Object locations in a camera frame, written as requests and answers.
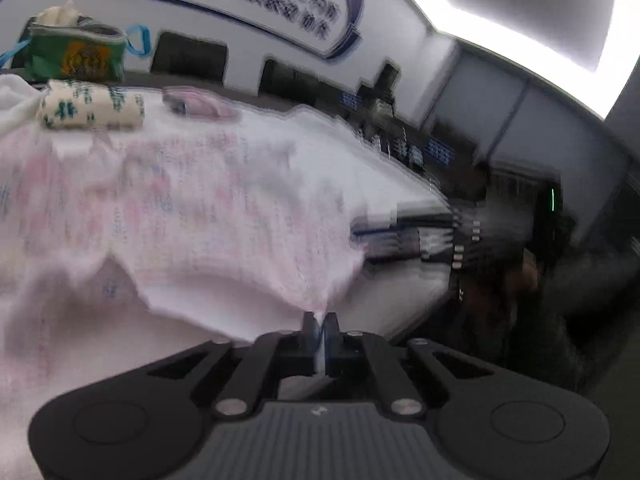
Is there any pink floral garment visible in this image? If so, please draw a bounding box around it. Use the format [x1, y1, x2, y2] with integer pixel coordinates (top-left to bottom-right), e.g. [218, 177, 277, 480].
[1, 128, 363, 479]

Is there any green zipper storage bag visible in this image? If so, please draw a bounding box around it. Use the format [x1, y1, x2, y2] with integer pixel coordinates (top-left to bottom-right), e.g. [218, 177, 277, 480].
[1, 1, 152, 82]

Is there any white fluffy blanket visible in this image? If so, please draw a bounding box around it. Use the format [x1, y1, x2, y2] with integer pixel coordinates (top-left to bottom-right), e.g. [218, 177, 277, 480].
[0, 74, 454, 344]

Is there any black office chair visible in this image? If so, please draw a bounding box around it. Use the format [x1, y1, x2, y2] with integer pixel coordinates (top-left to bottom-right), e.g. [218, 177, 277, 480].
[150, 32, 228, 82]
[258, 58, 345, 107]

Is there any pink folded cloth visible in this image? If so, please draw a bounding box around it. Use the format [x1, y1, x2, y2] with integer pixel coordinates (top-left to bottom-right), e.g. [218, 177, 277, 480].
[162, 87, 241, 122]

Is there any cream teal floral folded cloth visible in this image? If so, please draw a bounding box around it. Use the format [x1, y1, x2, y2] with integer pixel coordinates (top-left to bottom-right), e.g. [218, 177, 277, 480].
[36, 79, 145, 130]

